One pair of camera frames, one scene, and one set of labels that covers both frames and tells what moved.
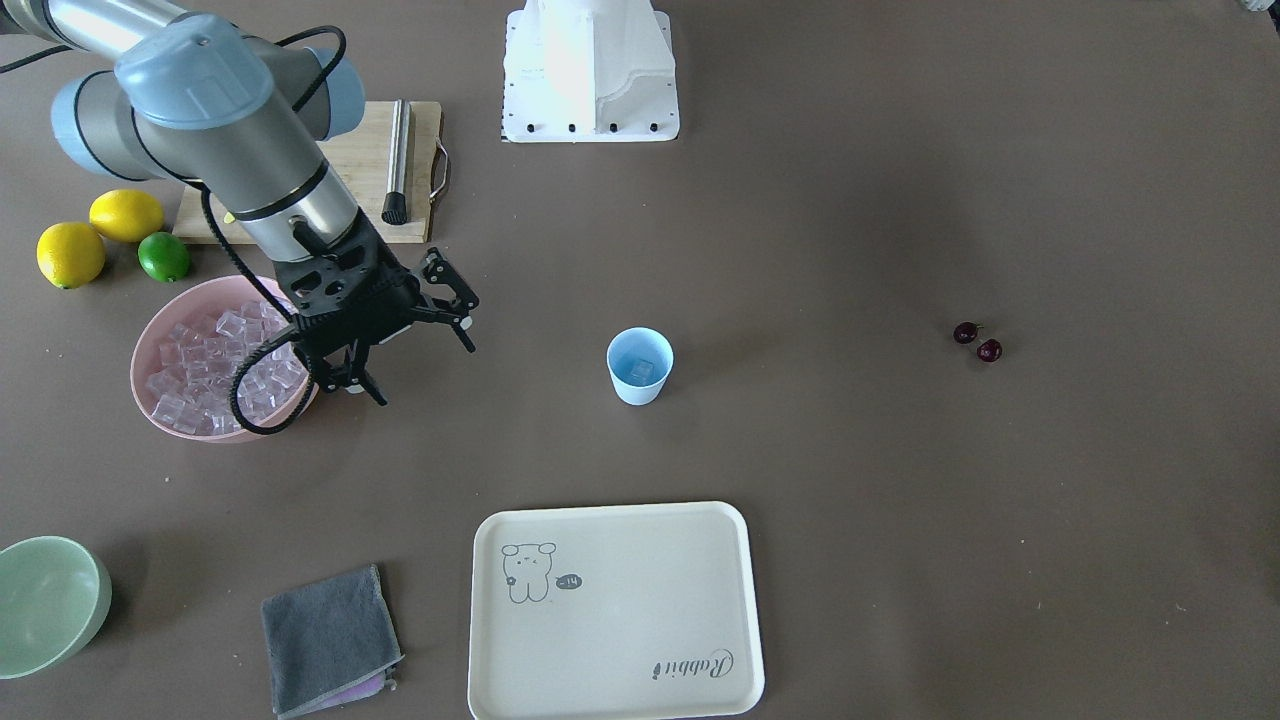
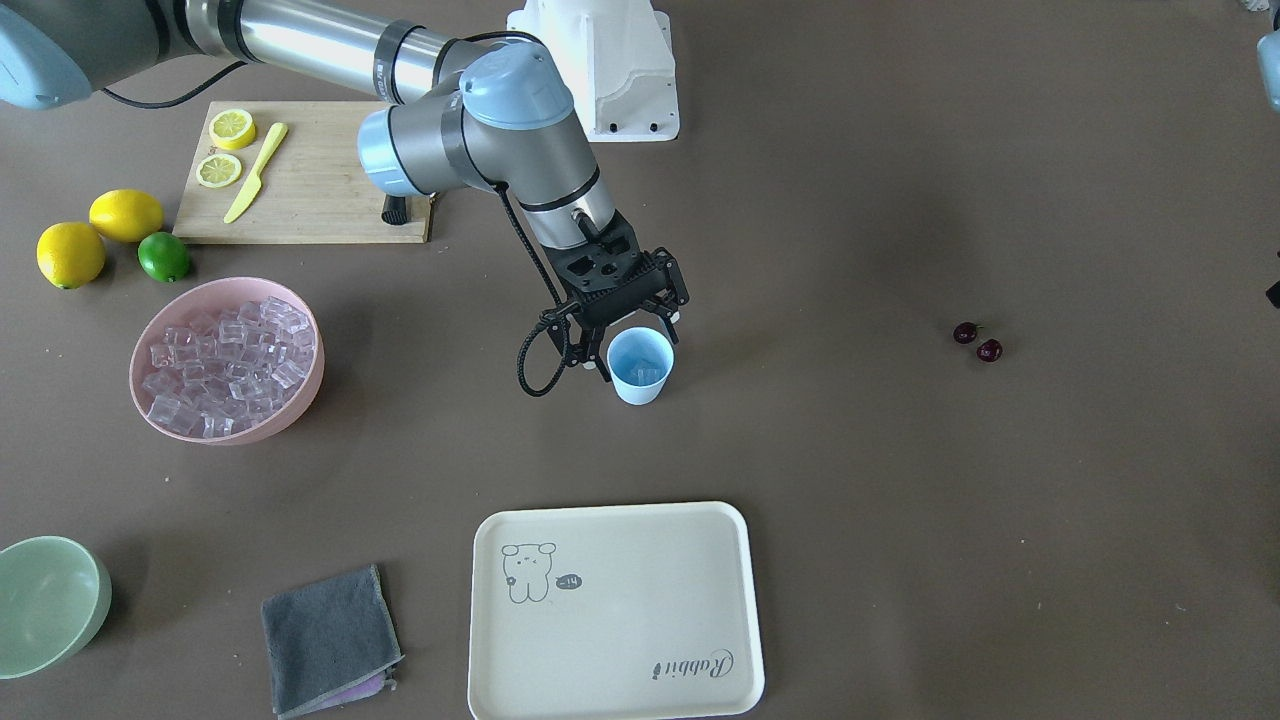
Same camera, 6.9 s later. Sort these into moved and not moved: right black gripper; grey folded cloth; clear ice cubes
Moved: right black gripper
Not moved: clear ice cubes; grey folded cloth
